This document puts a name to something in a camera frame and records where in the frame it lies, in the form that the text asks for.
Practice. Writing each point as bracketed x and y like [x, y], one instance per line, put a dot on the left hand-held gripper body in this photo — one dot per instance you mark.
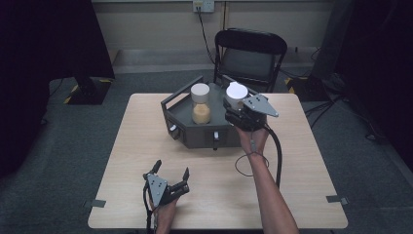
[159, 190]

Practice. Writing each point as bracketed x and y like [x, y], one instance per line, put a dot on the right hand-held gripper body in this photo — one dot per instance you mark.
[250, 118]

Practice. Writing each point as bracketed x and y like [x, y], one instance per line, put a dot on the person's right hand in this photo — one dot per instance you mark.
[255, 139]

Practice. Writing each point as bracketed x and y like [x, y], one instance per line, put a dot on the person's left hand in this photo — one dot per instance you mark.
[165, 217]

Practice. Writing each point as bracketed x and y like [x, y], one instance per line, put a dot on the clear jar with white lid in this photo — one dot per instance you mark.
[201, 113]

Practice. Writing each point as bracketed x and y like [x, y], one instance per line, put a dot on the black folding chair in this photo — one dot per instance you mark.
[250, 61]

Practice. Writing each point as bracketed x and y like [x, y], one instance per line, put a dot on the grey tape strip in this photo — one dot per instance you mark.
[94, 203]
[337, 199]

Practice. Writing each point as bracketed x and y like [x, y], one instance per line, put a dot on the black stand base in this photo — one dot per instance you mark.
[89, 91]
[308, 87]

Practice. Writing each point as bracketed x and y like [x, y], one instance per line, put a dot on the black curtain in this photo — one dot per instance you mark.
[380, 65]
[39, 65]

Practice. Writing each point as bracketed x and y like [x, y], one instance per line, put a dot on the wall socket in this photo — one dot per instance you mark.
[203, 5]

